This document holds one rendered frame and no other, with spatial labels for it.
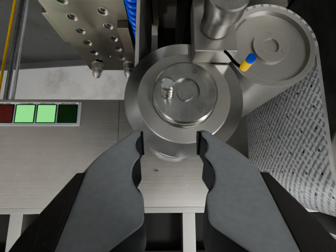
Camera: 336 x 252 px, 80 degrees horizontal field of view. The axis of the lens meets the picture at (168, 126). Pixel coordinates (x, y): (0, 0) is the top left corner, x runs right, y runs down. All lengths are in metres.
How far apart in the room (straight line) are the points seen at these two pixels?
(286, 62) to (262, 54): 0.04
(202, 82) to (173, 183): 0.38
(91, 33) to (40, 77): 2.61
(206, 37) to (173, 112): 0.10
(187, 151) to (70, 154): 0.44
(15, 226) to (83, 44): 0.50
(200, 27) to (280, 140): 0.24
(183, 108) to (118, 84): 2.36
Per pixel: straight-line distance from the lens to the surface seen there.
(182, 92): 0.23
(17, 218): 0.71
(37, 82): 3.13
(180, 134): 0.24
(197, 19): 0.27
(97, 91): 2.64
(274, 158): 0.42
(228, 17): 0.22
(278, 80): 0.31
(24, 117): 0.70
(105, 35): 0.54
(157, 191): 0.57
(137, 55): 0.28
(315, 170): 0.33
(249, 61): 0.22
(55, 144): 0.65
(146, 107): 0.25
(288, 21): 0.36
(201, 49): 0.25
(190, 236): 0.61
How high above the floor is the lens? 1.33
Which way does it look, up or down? 11 degrees down
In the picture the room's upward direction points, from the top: 180 degrees clockwise
